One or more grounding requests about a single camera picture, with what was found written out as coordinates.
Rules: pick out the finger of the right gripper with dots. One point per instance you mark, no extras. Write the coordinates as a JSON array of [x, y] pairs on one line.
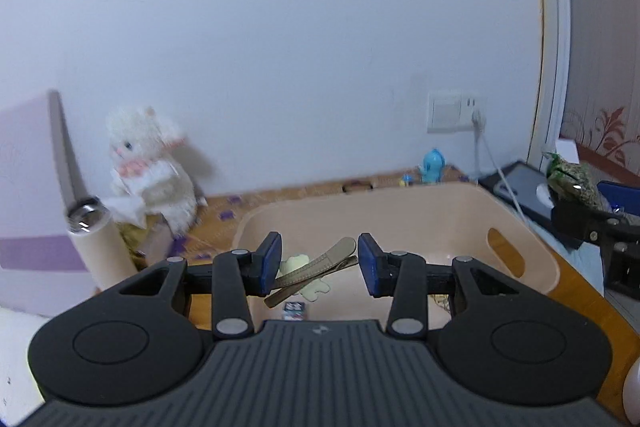
[[597, 227], [620, 197]]

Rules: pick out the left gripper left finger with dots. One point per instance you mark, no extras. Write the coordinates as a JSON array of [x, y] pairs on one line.
[[231, 278]]

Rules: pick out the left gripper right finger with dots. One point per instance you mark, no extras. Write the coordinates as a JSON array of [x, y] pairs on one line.
[[408, 280]]

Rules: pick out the taupe hair clips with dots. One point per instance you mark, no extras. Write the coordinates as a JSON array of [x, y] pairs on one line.
[[340, 256]]

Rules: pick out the cartoon playing card box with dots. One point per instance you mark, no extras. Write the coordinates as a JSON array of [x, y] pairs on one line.
[[294, 311]]

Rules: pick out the beige plastic storage basket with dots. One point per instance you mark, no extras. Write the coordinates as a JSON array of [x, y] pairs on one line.
[[438, 222]]

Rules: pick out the grey laptop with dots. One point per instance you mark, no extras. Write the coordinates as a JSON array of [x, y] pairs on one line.
[[528, 185]]

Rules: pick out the tissue box with tissue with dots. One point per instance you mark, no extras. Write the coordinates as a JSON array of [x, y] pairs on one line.
[[140, 226]]

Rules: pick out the blue toy figure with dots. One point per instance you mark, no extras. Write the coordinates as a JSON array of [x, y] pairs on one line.
[[433, 165]]

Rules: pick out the white plush lamb toy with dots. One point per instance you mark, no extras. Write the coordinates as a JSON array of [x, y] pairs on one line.
[[142, 145]]

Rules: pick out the cream thermos bottle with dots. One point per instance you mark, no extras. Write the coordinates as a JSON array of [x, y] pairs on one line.
[[100, 246]]

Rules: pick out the purple white headboard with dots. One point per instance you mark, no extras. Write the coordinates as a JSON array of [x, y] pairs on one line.
[[41, 271]]

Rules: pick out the white wall switch socket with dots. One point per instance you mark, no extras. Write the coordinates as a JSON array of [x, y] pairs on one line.
[[453, 111]]

